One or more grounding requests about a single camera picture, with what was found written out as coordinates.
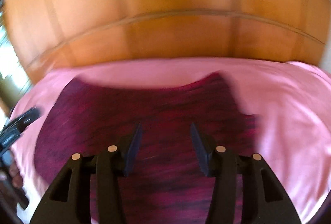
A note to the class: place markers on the bright window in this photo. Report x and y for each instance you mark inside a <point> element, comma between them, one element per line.
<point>10,58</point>

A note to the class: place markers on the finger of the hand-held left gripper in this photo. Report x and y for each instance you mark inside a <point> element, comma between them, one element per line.
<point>13,133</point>
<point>27,114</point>

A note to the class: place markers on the dark magenta heathered garment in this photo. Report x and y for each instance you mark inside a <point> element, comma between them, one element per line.
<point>165,115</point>

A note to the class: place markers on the person's left hand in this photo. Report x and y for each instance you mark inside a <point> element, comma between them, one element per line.
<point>16,177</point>

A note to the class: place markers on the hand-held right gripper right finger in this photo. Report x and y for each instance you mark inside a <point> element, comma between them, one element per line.
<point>200,151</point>

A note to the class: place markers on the pink cloth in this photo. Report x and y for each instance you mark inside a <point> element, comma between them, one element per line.
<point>284,110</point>

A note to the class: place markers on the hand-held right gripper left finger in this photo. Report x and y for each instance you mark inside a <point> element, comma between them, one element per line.
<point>133,151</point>

